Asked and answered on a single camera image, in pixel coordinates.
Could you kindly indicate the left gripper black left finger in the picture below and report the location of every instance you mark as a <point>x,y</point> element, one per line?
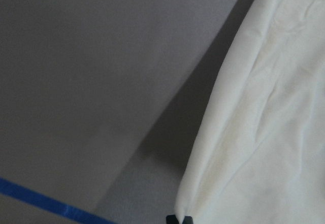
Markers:
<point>171,219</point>

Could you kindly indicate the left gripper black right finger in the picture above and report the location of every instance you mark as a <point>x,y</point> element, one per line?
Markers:
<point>187,220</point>

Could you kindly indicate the cream long-sleeve printed shirt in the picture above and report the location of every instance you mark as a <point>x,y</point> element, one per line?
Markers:
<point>259,154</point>

